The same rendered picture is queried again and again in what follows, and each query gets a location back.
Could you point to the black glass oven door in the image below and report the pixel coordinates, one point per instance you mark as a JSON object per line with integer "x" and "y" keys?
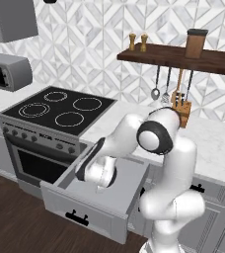
{"x": 42, "y": 166}

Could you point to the wooden knife block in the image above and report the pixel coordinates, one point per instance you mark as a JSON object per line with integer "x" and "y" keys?
{"x": 185, "y": 110}

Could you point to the hanging steel slotted spatula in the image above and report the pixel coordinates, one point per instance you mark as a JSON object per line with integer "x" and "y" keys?
{"x": 165, "y": 97}

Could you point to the hanging wooden spoon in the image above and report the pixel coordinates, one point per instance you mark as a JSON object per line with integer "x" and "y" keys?
{"x": 179, "y": 82}

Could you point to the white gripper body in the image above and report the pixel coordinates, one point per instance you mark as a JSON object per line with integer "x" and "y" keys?
{"x": 101, "y": 189}

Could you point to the grey open drawer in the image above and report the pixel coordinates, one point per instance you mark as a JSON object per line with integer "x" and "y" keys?
{"x": 111, "y": 194}

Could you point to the brown jar with black lid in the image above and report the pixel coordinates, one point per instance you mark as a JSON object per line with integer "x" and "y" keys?
{"x": 195, "y": 44}

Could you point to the grey toaster oven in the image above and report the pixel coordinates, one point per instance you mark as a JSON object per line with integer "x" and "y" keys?
{"x": 9, "y": 72}

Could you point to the grey stove knob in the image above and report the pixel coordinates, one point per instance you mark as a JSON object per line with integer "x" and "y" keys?
{"x": 15, "y": 132}
{"x": 24, "y": 135}
{"x": 71, "y": 150}
{"x": 59, "y": 146}
{"x": 34, "y": 138}
{"x": 6, "y": 129}

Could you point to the grey range hood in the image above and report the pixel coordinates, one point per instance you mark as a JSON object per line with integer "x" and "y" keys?
{"x": 9, "y": 19}

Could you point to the hanging steel ladle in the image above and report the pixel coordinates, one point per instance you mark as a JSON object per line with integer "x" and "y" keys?
{"x": 155, "y": 94}

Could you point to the grey cupboard drawer front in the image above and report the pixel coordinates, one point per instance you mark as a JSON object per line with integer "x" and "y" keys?
{"x": 221, "y": 192}

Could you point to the dark wooden wall shelf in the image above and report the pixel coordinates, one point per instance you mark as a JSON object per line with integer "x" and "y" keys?
{"x": 170, "y": 59}

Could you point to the wooden pepper shaker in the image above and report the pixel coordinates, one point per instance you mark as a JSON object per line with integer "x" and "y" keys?
{"x": 144, "y": 43}

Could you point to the wooden salt shaker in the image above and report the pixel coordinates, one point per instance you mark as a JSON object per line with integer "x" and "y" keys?
{"x": 132, "y": 42}

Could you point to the steel stove with black hob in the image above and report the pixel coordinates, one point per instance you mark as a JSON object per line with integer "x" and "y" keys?
{"x": 52, "y": 131}

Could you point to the grey cupboard door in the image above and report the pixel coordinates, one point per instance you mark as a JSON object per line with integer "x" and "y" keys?
{"x": 219, "y": 230}
{"x": 135, "y": 217}

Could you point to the hanging dark steel utensil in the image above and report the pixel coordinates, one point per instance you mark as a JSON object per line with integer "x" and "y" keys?
{"x": 189, "y": 82}

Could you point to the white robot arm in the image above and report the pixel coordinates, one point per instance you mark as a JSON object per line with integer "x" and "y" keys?
{"x": 180, "y": 164}

